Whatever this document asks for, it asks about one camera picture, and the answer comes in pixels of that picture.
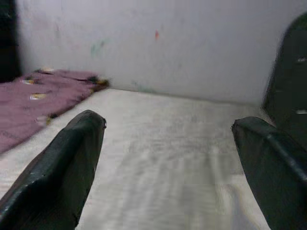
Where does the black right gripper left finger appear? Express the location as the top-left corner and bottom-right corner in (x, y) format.
(0, 109), (107, 230)

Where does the white quilted mattress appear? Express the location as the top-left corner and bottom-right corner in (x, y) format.
(0, 88), (277, 230)

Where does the dark tufted headboard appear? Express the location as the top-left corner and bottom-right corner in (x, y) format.
(260, 11), (307, 154)

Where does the pink cartoon mouse blanket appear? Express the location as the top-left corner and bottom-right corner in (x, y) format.
(0, 68), (110, 154)

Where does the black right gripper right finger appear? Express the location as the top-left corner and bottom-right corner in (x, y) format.
(231, 116), (307, 230)

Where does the dark padded bed end panel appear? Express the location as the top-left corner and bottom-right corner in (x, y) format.
(0, 0), (22, 82)

